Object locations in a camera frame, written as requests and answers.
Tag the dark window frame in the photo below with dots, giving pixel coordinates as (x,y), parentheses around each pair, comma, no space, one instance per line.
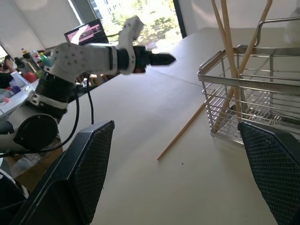
(180,16)

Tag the brown cardboard box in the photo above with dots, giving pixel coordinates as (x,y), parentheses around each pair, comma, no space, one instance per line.
(37,168)

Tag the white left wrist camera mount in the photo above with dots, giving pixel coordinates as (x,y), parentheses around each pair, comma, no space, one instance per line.
(129,30)

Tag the red round object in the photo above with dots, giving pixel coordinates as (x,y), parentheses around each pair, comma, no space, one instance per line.
(31,77)

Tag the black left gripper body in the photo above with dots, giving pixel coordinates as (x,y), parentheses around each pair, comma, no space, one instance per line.
(141,59)

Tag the wooden chopstick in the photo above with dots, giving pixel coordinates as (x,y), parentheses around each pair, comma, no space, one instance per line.
(185,129)
(227,23)
(254,37)
(219,18)

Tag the green plastic bottle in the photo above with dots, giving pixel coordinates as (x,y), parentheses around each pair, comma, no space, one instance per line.
(45,61)

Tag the seated person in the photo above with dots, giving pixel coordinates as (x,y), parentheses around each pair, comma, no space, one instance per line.
(5,70)

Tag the laptop with pink screen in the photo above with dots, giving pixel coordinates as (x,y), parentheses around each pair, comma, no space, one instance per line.
(86,32)

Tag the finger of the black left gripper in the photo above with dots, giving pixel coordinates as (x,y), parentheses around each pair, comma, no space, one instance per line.
(161,56)
(160,63)

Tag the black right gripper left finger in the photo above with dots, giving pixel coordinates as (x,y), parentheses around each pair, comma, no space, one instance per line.
(70,178)

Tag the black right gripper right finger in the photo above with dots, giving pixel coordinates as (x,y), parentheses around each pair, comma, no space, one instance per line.
(276,168)

